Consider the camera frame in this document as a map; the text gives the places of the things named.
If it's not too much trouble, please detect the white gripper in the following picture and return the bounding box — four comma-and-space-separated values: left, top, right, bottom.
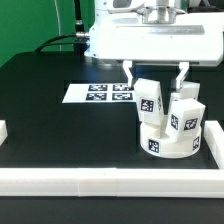
87, 0, 224, 93

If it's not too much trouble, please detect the white round stool seat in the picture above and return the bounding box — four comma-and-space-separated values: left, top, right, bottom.
140, 116, 202, 159

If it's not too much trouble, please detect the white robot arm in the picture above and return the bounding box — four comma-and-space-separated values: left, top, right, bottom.
77, 0, 224, 91

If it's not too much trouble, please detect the white marker sheet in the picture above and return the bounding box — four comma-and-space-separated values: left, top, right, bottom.
63, 83, 136, 103

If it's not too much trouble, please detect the white front fence bar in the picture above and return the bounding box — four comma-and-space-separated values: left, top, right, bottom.
0, 168, 224, 198

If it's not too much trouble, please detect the white left fence bar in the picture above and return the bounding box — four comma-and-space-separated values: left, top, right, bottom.
0, 120, 8, 146

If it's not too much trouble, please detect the black cable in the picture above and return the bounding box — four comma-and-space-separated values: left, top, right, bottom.
34, 31, 91, 54

